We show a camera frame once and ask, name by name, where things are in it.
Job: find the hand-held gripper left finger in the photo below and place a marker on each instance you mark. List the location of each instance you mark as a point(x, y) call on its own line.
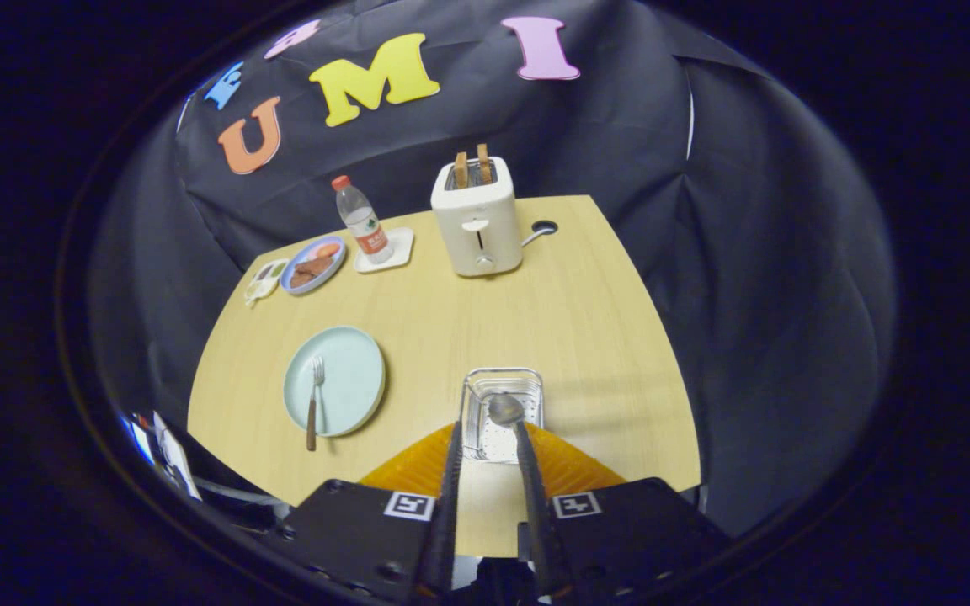
point(443, 522)

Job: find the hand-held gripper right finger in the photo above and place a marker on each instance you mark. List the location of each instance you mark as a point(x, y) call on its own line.
point(540, 522)

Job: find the light green plate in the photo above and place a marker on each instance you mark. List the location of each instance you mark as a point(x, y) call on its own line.
point(352, 379)

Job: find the white paper sheet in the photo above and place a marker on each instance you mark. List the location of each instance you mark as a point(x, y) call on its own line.
point(175, 454)

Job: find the white square coaster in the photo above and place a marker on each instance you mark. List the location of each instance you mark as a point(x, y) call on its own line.
point(402, 248)

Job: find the blue plate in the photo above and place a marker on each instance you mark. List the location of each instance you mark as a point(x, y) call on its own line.
point(334, 267)

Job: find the brown meat pieces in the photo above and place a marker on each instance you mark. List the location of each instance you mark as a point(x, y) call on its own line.
point(312, 270)

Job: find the white condiment tray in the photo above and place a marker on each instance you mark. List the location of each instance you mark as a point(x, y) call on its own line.
point(266, 288)

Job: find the orange round food slice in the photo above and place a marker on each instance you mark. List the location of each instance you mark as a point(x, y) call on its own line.
point(327, 249)

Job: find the white toaster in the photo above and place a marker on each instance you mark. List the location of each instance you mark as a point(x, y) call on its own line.
point(498, 219)

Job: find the clear water bottle red cap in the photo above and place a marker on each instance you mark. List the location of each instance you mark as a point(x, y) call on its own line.
point(363, 220)

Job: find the blue lit device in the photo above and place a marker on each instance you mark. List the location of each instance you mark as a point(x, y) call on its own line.
point(138, 438)

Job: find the black backdrop cloth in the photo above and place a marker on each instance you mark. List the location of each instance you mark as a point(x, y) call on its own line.
point(746, 252)

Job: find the brown toast slice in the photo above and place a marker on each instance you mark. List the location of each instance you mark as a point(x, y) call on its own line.
point(484, 164)
point(461, 170)

